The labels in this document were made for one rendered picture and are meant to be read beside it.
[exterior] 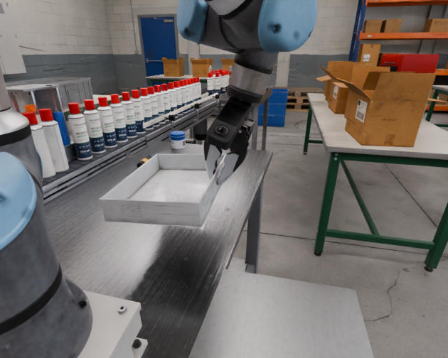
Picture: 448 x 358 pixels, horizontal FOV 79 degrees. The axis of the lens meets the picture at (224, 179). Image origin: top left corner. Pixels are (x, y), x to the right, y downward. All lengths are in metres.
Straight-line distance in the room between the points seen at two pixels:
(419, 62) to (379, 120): 3.96
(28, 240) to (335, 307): 0.48
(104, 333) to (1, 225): 0.20
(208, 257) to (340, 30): 7.56
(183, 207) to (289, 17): 0.34
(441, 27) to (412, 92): 6.05
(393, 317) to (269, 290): 1.29
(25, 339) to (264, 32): 0.41
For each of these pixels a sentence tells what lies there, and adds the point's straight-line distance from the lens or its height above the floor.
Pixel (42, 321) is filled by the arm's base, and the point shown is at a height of 0.99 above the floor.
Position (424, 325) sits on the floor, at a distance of 1.85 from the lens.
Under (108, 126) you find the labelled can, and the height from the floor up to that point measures 0.97.
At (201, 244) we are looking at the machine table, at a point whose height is 0.83.
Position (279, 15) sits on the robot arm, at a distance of 0.34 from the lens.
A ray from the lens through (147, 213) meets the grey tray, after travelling 0.54.
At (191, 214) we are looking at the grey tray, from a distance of 0.51.
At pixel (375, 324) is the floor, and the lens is 1.74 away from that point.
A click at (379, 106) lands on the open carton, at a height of 0.99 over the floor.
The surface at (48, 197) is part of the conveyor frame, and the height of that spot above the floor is 0.84.
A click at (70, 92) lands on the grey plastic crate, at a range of 2.87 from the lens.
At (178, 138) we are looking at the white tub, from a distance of 1.30.
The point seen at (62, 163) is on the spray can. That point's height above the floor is 0.91.
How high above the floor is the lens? 1.24
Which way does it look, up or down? 25 degrees down
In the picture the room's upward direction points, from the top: straight up
